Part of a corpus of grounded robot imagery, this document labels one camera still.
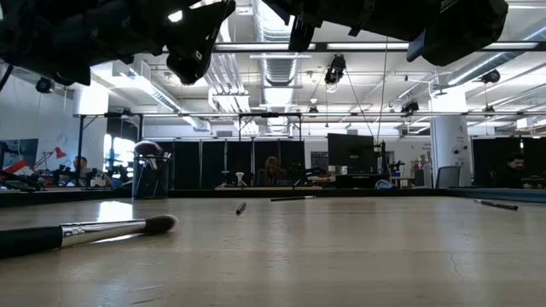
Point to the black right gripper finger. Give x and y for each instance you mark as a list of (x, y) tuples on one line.
[(302, 34), (279, 8)]

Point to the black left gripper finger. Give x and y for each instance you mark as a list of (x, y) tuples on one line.
[(194, 47)]

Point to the thin black liner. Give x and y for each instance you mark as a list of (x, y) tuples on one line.
[(290, 198)]

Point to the black pen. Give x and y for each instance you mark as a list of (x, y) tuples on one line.
[(499, 206)]

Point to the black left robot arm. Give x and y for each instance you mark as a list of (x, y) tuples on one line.
[(34, 34)]

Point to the black hanging spotlight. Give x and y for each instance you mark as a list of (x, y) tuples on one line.
[(335, 69), (44, 85), (409, 106), (313, 110), (490, 76)]

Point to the black room divider panels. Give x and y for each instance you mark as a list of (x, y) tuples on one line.
[(222, 164), (486, 158)]

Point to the black computer monitor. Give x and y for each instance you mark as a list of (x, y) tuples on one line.
[(352, 153)]

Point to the small white stand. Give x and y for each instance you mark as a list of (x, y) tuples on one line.
[(241, 175)]

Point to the person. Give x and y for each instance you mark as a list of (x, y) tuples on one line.
[(80, 164), (273, 170), (516, 162)]

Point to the black mesh cup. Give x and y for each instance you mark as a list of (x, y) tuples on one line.
[(149, 183)]

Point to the red desk lamp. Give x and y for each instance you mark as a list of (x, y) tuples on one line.
[(59, 152)]

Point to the white round column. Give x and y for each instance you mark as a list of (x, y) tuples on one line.
[(448, 145)]

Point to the blue bag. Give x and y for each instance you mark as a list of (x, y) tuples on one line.
[(384, 184)]

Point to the grey office chair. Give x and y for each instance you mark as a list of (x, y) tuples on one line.
[(448, 177)]

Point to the large silver-ferrule makeup brush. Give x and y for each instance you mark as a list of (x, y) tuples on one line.
[(102, 232)]

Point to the black overhead frame bar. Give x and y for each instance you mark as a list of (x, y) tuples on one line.
[(321, 46)]

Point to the silver ventilation duct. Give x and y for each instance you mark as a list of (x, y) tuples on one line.
[(277, 68)]

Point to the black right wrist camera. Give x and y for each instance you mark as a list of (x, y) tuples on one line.
[(465, 30)]

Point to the black metal frame post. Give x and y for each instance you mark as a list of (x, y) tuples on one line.
[(80, 136)]

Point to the dark wall screen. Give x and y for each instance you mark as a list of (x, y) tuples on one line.
[(27, 147)]

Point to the black table border rail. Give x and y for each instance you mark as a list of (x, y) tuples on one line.
[(42, 198)]

